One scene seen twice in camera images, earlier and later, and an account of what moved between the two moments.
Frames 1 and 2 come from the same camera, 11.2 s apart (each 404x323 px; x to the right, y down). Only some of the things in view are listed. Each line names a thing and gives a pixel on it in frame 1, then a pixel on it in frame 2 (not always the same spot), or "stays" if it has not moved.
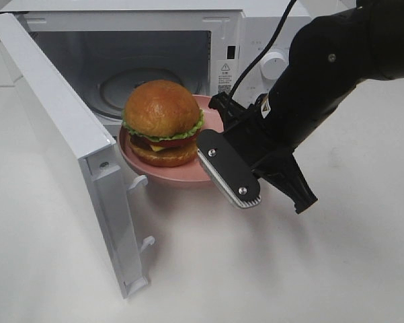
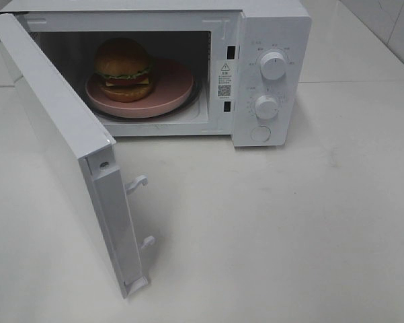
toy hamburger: (163, 120) → (124, 66)
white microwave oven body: (107, 48) stays
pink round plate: (193, 171) → (173, 83)
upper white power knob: (273, 64) stays
